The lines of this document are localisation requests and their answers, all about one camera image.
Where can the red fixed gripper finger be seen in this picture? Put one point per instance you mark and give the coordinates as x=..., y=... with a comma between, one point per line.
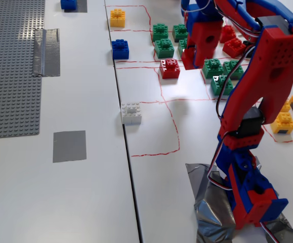
x=189, y=35

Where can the red hinged gripper finger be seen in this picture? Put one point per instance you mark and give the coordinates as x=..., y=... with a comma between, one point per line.
x=207, y=38

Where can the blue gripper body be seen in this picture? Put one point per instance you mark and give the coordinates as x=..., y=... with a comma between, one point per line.
x=204, y=41

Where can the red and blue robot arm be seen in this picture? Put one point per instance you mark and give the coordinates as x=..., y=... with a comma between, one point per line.
x=270, y=63

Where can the green toy brick block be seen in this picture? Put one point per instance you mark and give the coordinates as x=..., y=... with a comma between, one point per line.
x=218, y=86
x=231, y=68
x=164, y=48
x=212, y=69
x=183, y=48
x=179, y=32
x=160, y=32

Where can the blue toy brick block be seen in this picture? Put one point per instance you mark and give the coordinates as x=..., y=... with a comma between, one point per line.
x=120, y=50
x=68, y=4

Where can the white toy brick block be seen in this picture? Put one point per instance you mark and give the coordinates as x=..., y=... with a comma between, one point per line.
x=131, y=114

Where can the grey square tape marker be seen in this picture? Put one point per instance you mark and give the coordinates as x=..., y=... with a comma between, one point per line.
x=69, y=146

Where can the blue plastic object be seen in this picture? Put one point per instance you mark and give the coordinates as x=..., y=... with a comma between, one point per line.
x=183, y=5

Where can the grey studded baseplate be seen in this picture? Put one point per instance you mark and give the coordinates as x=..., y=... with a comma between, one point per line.
x=9, y=76

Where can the grey duct tape strip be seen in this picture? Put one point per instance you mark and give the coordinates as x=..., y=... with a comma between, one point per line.
x=46, y=52

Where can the crumpled silver duct tape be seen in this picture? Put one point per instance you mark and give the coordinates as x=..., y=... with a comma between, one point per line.
x=209, y=210

